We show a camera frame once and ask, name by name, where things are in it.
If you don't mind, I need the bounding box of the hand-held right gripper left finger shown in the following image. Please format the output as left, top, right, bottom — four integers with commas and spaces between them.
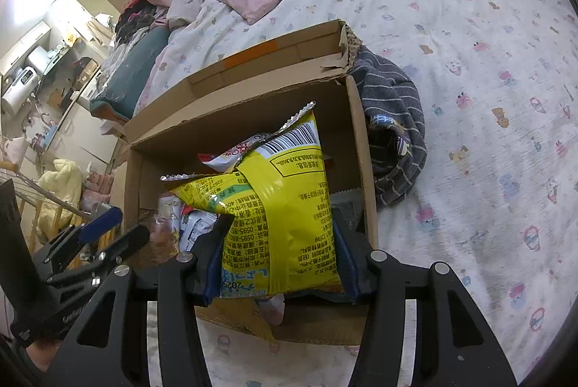
47, 213, 236, 387

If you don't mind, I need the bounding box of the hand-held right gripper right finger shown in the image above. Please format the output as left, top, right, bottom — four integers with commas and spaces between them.
332, 209, 518, 387

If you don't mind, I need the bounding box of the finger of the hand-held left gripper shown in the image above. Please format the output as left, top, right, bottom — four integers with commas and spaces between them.
45, 226, 151, 286
43, 206, 124, 264

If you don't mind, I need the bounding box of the blue and white snack bag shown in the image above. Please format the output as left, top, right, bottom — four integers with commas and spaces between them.
178, 209, 222, 252

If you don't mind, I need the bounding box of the yellow triangular snack bag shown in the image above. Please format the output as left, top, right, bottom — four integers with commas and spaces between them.
161, 101, 344, 300

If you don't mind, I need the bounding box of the cardboard box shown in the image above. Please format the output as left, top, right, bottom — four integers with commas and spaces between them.
122, 19, 380, 347

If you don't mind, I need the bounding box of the person's left forearm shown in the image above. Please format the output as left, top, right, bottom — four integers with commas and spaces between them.
25, 335, 61, 372

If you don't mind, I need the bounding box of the wooden chair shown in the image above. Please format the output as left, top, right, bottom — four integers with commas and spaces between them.
0, 161, 91, 261

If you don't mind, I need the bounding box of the pale yellow coat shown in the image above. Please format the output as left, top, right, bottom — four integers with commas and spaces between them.
36, 159, 84, 239

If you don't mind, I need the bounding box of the white kitchen base cabinet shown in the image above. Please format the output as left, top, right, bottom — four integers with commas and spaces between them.
45, 98, 127, 164

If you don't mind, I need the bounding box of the white cartoon snack packet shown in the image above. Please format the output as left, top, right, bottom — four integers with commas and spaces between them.
198, 133, 272, 173

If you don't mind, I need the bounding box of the teal bed bumper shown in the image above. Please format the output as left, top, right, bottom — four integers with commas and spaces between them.
89, 26, 172, 121

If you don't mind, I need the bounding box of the white water heater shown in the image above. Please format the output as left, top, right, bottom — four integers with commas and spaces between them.
0, 46, 50, 117

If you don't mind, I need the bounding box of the dark striped cloth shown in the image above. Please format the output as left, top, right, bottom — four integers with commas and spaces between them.
350, 46, 427, 207

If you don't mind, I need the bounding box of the pile of clothes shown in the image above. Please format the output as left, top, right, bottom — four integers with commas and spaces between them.
97, 0, 172, 67

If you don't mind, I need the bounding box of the white wall cabinet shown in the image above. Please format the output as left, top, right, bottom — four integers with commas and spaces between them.
0, 0, 98, 76

